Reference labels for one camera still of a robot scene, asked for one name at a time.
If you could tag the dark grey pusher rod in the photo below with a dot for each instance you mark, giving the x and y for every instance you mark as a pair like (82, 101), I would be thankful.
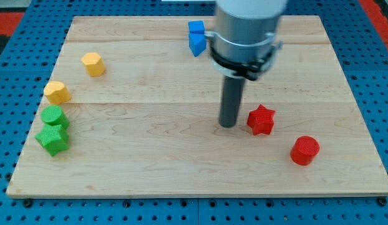
(232, 91)

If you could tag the red star block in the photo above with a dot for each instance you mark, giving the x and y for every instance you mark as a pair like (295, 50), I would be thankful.
(261, 120)

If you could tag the light wooden board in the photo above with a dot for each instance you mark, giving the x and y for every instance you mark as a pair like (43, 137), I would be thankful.
(148, 126)

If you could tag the blue triangle block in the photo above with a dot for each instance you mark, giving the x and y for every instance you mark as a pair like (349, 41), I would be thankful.
(197, 43)

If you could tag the green cylinder block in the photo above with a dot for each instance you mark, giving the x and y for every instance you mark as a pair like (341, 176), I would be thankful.
(54, 115)

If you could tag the yellow heart block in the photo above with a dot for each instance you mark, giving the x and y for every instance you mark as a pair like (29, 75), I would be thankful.
(56, 92)

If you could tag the yellow hexagon block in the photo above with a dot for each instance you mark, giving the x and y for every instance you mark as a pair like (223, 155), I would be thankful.
(93, 64)

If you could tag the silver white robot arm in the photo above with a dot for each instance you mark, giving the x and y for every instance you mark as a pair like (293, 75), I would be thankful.
(243, 40)

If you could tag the blue cube block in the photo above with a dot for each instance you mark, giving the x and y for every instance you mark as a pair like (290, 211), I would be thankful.
(196, 27)

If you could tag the green star block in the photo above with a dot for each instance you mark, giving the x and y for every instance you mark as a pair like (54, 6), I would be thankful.
(53, 139)

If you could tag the red cylinder block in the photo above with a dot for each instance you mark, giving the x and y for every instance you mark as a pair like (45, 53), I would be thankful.
(305, 150)

